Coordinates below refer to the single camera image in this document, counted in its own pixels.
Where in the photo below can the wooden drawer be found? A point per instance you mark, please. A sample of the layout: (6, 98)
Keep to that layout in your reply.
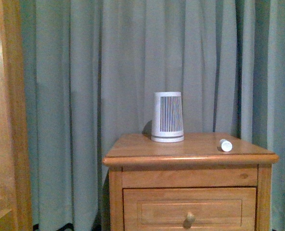
(197, 209)

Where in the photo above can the wooden bed frame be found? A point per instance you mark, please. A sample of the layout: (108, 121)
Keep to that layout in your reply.
(15, 186)

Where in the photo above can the white slatted air purifier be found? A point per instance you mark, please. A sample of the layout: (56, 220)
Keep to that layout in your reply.
(167, 123)

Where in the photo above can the left grey curtain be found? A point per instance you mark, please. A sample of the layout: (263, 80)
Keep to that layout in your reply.
(92, 66)

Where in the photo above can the wooden nightstand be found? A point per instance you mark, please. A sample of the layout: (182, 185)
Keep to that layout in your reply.
(136, 162)

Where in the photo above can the white medicine bottle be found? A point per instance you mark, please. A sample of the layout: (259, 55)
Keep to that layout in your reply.
(225, 145)

